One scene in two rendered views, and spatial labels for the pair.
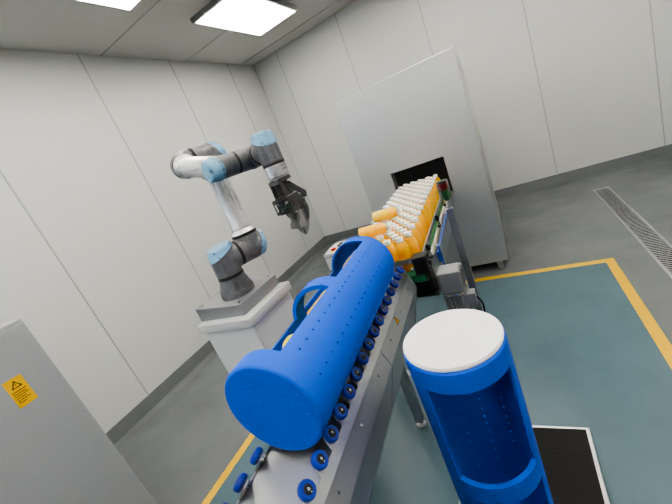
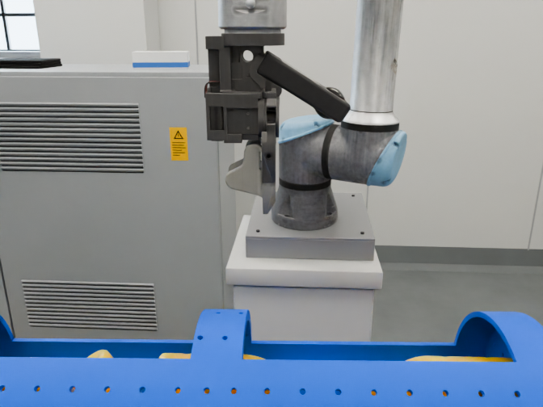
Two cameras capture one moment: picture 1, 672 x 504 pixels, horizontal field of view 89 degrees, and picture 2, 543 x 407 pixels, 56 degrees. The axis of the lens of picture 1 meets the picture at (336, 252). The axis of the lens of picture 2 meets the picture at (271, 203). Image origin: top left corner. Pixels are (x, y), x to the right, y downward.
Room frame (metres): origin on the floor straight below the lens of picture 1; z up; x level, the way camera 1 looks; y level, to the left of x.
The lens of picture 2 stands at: (0.93, -0.46, 1.61)
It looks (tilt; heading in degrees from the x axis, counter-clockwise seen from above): 19 degrees down; 63
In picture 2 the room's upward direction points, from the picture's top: straight up
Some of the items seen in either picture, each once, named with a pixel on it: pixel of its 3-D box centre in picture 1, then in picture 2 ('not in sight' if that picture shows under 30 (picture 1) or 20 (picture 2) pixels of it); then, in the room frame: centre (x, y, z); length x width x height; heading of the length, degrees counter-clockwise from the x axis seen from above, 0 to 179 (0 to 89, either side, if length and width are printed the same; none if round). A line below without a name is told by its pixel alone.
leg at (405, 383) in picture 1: (405, 382); not in sight; (1.63, -0.08, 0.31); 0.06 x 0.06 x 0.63; 62
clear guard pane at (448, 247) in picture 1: (454, 256); not in sight; (2.09, -0.71, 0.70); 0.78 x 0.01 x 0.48; 152
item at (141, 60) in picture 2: not in sight; (162, 60); (1.58, 1.88, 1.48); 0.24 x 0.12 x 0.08; 157
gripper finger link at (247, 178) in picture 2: (302, 222); (250, 181); (1.17, 0.07, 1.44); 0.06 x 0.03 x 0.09; 152
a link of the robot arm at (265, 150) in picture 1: (266, 149); not in sight; (1.19, 0.08, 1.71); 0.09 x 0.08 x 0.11; 35
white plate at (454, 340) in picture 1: (450, 337); not in sight; (0.84, -0.21, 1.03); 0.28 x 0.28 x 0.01
